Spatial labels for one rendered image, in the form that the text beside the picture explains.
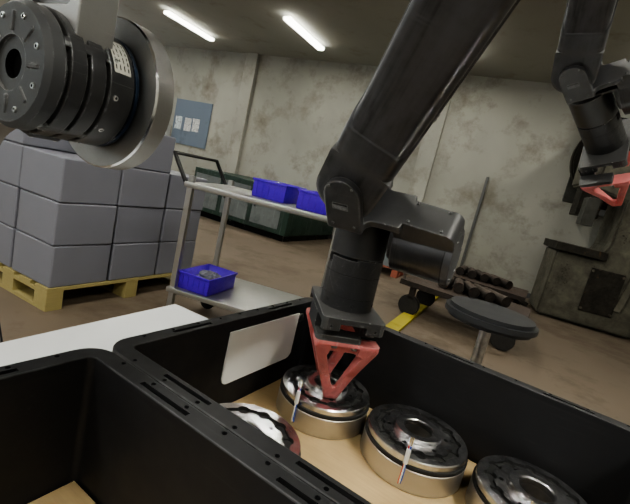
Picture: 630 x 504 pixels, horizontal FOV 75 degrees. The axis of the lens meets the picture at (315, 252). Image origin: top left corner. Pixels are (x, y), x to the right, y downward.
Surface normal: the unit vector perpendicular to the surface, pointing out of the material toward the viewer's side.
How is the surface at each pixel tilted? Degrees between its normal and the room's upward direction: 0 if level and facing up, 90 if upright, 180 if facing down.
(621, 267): 90
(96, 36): 90
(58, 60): 83
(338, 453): 0
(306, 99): 90
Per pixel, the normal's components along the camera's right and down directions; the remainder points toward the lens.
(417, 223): -0.05, -0.69
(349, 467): 0.22, -0.96
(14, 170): -0.44, 0.06
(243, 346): 0.83, 0.28
